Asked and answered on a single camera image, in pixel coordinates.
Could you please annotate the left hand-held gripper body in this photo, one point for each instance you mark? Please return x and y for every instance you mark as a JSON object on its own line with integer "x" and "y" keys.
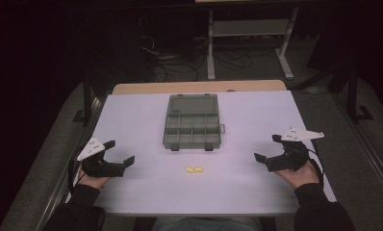
{"x": 98, "y": 168}

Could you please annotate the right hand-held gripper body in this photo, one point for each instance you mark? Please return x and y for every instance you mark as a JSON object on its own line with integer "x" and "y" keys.
{"x": 292, "y": 157}

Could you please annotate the person's left hand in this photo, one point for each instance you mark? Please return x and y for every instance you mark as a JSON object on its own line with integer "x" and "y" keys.
{"x": 93, "y": 181}

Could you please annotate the person's right hand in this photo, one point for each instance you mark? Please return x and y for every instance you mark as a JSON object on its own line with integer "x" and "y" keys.
{"x": 303, "y": 178}

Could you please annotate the small yellow foam earplug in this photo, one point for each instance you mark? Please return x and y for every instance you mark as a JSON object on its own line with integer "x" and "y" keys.
{"x": 199, "y": 169}
{"x": 190, "y": 169}

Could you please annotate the grey plastic compartment box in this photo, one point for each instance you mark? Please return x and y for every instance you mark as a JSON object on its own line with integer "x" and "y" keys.
{"x": 191, "y": 128}

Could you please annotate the black metal stand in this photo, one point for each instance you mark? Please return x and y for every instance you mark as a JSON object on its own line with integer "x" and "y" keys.
{"x": 353, "y": 96}

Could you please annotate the metal floor rail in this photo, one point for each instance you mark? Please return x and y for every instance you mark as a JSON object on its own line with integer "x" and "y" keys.
{"x": 61, "y": 186}
{"x": 369, "y": 154}

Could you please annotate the grey metal desk frame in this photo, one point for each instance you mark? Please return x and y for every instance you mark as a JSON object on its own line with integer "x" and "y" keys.
{"x": 249, "y": 27}

